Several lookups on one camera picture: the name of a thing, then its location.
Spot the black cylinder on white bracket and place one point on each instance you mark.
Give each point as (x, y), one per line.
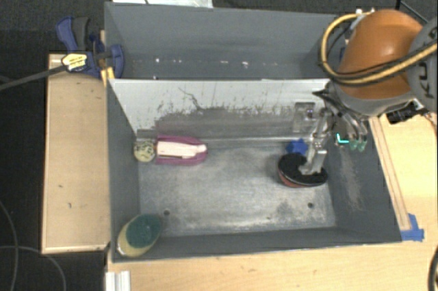
(403, 113)

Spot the pale wood flat board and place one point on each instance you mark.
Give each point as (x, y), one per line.
(77, 163)

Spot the small blue block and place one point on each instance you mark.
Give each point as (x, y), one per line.
(296, 146)

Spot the green and yellow sponge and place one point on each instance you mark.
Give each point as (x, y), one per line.
(140, 234)

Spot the grey metal bin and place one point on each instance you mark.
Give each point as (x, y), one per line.
(232, 187)

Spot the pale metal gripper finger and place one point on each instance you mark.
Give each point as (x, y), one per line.
(304, 118)
(316, 159)

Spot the pale patterned ball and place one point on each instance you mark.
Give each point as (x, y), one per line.
(144, 150)

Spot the black and red disc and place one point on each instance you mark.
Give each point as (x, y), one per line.
(291, 170)

